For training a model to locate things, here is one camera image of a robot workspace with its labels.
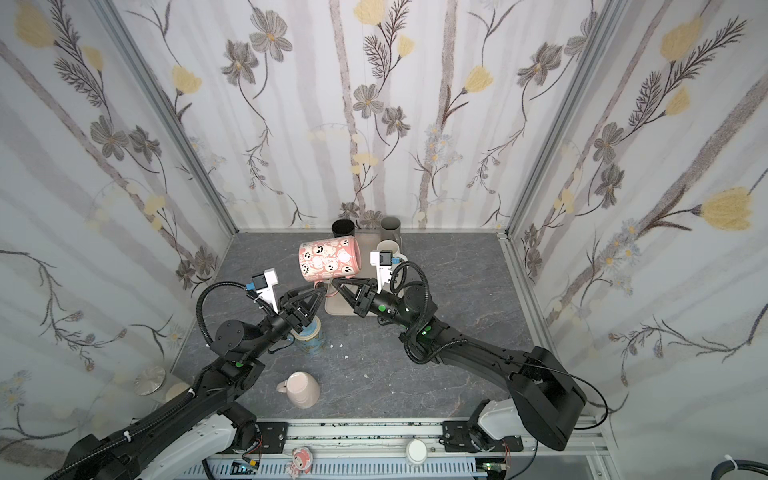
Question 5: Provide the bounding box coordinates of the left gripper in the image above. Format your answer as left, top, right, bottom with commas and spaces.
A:
244, 282, 320, 362

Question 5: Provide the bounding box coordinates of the dark pink mug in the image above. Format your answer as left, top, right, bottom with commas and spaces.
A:
298, 236, 361, 282

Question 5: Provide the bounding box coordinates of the white ribbed mug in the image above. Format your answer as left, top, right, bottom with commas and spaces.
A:
376, 240, 407, 261

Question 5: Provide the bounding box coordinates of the black and white mug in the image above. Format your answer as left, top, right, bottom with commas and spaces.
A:
331, 218, 356, 238

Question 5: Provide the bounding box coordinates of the grey ceramic mug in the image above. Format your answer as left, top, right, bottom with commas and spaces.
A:
379, 216, 402, 245

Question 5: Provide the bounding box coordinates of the light pink mug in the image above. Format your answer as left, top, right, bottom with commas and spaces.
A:
276, 371, 321, 409

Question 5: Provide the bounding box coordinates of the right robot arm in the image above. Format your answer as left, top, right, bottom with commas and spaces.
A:
332, 261, 594, 451

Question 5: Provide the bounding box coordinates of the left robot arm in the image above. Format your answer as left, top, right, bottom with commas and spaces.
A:
48, 281, 325, 479

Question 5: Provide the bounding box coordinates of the blue butterfly mug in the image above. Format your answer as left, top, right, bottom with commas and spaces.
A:
291, 317, 325, 356

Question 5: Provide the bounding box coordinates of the beige rectangular tray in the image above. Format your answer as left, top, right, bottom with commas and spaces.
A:
325, 230, 381, 316

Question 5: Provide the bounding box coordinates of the white round knob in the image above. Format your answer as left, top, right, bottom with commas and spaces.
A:
405, 438, 429, 466

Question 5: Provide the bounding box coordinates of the pink toy figure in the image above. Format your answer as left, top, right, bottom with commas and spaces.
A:
288, 446, 314, 479

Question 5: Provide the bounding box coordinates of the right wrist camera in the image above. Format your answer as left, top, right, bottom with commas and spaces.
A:
369, 250, 402, 293

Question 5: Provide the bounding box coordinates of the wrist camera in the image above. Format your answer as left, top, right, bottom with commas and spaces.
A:
245, 268, 279, 314
369, 250, 402, 293

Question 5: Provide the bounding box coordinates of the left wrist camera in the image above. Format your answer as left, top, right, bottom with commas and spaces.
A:
245, 268, 279, 314

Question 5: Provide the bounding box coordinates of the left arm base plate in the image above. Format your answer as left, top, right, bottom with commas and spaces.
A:
255, 422, 289, 454

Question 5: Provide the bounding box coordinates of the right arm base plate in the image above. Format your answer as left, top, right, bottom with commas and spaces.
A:
439, 420, 481, 453

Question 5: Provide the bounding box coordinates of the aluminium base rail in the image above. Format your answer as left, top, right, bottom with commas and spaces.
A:
142, 418, 619, 479

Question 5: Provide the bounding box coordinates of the black cable loop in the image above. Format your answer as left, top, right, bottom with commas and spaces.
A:
710, 457, 768, 480

